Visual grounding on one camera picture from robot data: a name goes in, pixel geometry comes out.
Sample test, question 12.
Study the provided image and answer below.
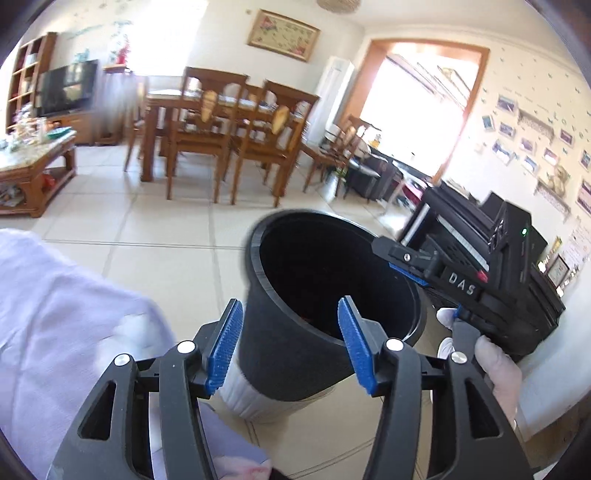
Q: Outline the white plant pot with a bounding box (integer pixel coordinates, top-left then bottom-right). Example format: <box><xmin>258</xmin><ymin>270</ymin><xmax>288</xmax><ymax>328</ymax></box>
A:
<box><xmin>323</xmin><ymin>166</ymin><xmax>348</xmax><ymax>204</ymax></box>

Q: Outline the wooden dining chair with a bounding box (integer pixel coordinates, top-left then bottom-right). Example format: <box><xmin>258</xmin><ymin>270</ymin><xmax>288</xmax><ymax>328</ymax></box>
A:
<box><xmin>166</xmin><ymin>66</ymin><xmax>250</xmax><ymax>204</ymax></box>
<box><xmin>230</xmin><ymin>79</ymin><xmax>320</xmax><ymax>208</ymax></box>
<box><xmin>302</xmin><ymin>115</ymin><xmax>370</xmax><ymax>199</ymax></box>
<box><xmin>124</xmin><ymin>76</ymin><xmax>154</xmax><ymax>172</ymax></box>

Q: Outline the black trash bin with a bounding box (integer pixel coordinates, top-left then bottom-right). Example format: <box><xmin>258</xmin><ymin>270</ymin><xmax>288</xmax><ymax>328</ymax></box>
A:
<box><xmin>219</xmin><ymin>209</ymin><xmax>428</xmax><ymax>418</ymax></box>

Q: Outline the wooden coffee table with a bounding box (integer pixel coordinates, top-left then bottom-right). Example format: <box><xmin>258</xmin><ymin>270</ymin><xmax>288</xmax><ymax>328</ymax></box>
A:
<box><xmin>0</xmin><ymin>129</ymin><xmax>78</xmax><ymax>219</ymax></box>

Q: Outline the wooden television stand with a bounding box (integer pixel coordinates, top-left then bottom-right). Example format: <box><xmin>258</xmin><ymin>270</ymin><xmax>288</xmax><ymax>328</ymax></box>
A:
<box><xmin>46</xmin><ymin>113</ymin><xmax>100</xmax><ymax>146</ymax></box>

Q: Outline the wooden door frame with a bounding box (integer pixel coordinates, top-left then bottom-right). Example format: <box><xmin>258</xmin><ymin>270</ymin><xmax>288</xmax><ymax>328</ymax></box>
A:
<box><xmin>353</xmin><ymin>38</ymin><xmax>490</xmax><ymax>185</ymax></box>

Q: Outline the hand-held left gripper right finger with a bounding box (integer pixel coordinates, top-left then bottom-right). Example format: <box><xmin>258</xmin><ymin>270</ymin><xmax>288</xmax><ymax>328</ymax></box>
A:
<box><xmin>337</xmin><ymin>296</ymin><xmax>534</xmax><ymax>480</ymax></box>

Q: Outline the person's right hand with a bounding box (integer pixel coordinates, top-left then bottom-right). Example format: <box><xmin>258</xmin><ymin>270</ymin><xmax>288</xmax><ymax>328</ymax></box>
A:
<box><xmin>436</xmin><ymin>308</ymin><xmax>526</xmax><ymax>428</ymax></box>

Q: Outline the black piano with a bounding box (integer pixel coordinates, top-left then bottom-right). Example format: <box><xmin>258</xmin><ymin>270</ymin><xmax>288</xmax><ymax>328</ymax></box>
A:
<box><xmin>399</xmin><ymin>182</ymin><xmax>509</xmax><ymax>273</ymax></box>

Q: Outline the wooden bookshelf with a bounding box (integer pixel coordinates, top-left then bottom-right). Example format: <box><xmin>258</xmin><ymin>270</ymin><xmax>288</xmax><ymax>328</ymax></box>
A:
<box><xmin>6</xmin><ymin>32</ymin><xmax>58</xmax><ymax>134</ymax></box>

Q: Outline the small framed certificate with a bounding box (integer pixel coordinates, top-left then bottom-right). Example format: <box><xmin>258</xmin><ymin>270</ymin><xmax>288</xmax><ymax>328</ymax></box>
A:
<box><xmin>549</xmin><ymin>254</ymin><xmax>572</xmax><ymax>288</ymax></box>

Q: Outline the wooden dining table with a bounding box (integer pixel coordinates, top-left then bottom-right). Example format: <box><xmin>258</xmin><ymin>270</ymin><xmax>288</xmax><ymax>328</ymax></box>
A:
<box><xmin>141</xmin><ymin>88</ymin><xmax>308</xmax><ymax>183</ymax></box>

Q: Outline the white standing air conditioner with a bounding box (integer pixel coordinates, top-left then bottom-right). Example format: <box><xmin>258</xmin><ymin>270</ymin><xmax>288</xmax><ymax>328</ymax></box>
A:
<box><xmin>305</xmin><ymin>56</ymin><xmax>355</xmax><ymax>146</ymax></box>

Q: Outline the teddy bear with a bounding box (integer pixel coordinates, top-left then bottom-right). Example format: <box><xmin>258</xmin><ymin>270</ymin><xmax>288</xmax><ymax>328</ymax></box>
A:
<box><xmin>547</xmin><ymin>164</ymin><xmax>572</xmax><ymax>192</ymax></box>

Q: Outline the purple tablecloth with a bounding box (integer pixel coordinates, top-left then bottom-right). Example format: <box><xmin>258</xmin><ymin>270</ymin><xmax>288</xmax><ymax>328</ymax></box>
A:
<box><xmin>0</xmin><ymin>228</ymin><xmax>271</xmax><ymax>480</ymax></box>

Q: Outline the flat screen television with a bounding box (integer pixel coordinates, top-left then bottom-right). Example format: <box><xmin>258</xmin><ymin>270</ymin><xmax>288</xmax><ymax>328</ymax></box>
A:
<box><xmin>36</xmin><ymin>59</ymin><xmax>100</xmax><ymax>118</ymax></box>

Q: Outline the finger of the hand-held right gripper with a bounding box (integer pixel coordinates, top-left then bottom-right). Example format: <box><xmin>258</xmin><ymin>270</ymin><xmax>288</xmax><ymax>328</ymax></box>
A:
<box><xmin>372</xmin><ymin>235</ymin><xmax>445</xmax><ymax>289</ymax></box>
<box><xmin>451</xmin><ymin>305</ymin><xmax>483</xmax><ymax>370</ymax></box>

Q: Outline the tall wooden plant stand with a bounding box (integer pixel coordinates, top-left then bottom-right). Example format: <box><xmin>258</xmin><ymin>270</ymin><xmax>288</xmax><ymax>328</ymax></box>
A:
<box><xmin>102</xmin><ymin>65</ymin><xmax>136</xmax><ymax>146</ymax></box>

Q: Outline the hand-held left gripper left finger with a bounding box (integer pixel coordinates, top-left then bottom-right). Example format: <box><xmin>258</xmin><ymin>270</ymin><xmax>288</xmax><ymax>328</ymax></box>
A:
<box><xmin>46</xmin><ymin>299</ymin><xmax>244</xmax><ymax>480</ymax></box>

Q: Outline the white wall shelf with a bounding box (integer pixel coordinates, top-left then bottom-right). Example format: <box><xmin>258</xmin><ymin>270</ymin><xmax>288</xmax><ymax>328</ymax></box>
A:
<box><xmin>533</xmin><ymin>178</ymin><xmax>574</xmax><ymax>219</ymax></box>

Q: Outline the dark sofa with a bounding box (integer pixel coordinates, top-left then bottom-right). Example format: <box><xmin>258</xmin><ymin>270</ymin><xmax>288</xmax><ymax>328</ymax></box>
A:
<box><xmin>346</xmin><ymin>148</ymin><xmax>403</xmax><ymax>204</ymax></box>

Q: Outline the large framed floral picture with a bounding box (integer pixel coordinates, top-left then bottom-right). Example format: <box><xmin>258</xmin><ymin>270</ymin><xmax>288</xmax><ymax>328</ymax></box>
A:
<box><xmin>246</xmin><ymin>9</ymin><xmax>321</xmax><ymax>63</ymax></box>

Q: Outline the group of wall photos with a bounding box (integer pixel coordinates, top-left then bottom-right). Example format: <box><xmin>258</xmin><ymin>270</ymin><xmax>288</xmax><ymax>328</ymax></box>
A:
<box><xmin>480</xmin><ymin>92</ymin><xmax>591</xmax><ymax>213</ymax></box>

